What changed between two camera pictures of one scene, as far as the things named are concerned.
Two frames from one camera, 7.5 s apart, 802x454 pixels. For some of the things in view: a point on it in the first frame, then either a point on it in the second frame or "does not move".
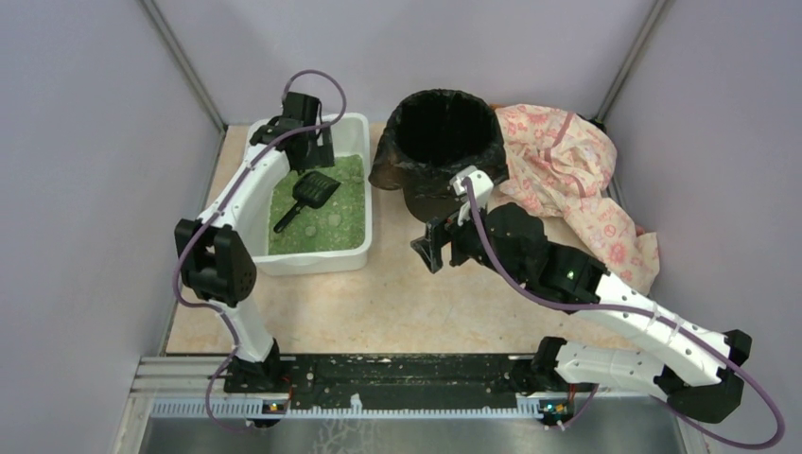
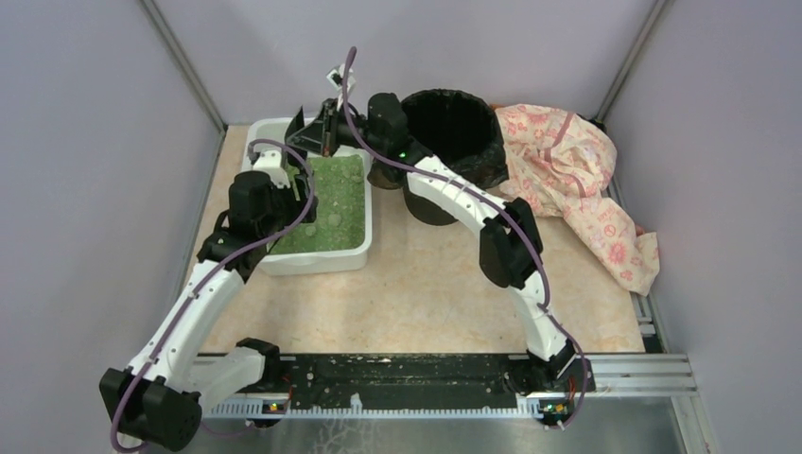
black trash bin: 429,201 does not move
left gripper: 315,145 -> 301,204
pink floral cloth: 558,163 does not move
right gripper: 446,242 -> 323,131
